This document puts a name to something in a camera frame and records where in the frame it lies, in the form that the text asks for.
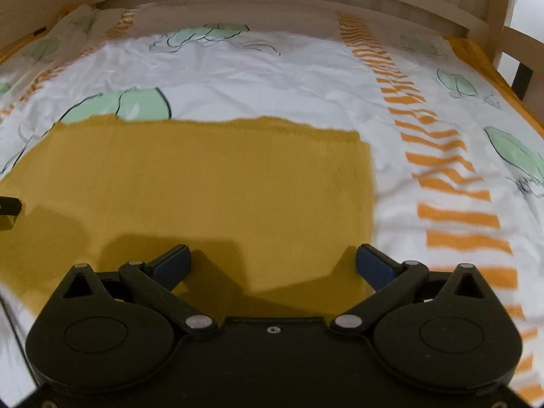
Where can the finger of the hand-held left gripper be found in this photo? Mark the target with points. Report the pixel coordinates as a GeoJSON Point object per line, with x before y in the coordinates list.
{"type": "Point", "coordinates": [9, 208]}

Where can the mustard yellow garment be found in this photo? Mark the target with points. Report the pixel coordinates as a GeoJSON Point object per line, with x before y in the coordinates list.
{"type": "Point", "coordinates": [212, 187]}

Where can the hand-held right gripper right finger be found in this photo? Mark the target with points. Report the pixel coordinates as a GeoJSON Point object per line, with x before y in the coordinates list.
{"type": "Point", "coordinates": [376, 265]}

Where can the white leaf print bedsheet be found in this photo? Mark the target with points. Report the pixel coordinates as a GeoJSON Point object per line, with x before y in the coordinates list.
{"type": "Point", "coordinates": [297, 85]}

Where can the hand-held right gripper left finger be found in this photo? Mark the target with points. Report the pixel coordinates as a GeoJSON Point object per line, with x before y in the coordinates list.
{"type": "Point", "coordinates": [170, 265]}

